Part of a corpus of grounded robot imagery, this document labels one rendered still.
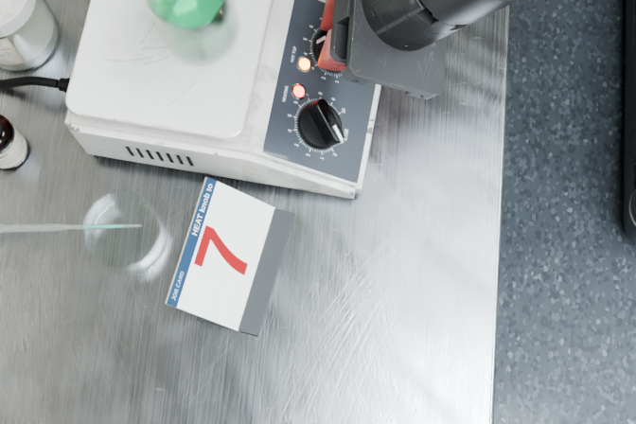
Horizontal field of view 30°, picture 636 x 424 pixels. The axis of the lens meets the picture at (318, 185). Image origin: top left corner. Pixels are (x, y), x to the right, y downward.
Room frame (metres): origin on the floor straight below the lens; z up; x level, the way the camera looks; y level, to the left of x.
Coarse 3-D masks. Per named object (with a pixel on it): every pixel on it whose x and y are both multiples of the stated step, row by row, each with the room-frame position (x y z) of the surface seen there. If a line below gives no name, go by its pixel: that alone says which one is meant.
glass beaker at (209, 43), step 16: (224, 0) 0.31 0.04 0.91; (160, 16) 0.31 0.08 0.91; (224, 16) 0.31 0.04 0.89; (176, 32) 0.30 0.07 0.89; (192, 32) 0.29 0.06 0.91; (208, 32) 0.30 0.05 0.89; (224, 32) 0.31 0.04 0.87; (176, 48) 0.31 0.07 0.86; (192, 48) 0.30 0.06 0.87; (208, 48) 0.30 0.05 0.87; (224, 48) 0.31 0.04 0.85
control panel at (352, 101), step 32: (288, 32) 0.33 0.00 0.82; (288, 64) 0.30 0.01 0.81; (288, 96) 0.28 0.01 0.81; (320, 96) 0.28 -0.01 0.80; (352, 96) 0.28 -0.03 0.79; (288, 128) 0.26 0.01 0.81; (352, 128) 0.26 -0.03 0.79; (288, 160) 0.24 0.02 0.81; (320, 160) 0.24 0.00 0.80; (352, 160) 0.24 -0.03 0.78
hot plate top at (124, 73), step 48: (96, 0) 0.36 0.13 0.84; (144, 0) 0.36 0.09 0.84; (240, 0) 0.34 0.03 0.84; (96, 48) 0.33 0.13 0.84; (144, 48) 0.32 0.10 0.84; (240, 48) 0.31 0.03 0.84; (96, 96) 0.29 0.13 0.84; (144, 96) 0.29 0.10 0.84; (192, 96) 0.28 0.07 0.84; (240, 96) 0.28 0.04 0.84
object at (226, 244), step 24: (216, 192) 0.23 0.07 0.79; (216, 216) 0.22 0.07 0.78; (240, 216) 0.22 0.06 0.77; (264, 216) 0.22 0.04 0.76; (216, 240) 0.20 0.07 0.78; (240, 240) 0.20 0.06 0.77; (192, 264) 0.19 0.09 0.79; (216, 264) 0.19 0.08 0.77; (240, 264) 0.19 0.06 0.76; (192, 288) 0.17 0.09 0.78; (216, 288) 0.17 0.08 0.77; (240, 288) 0.17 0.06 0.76; (216, 312) 0.15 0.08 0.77
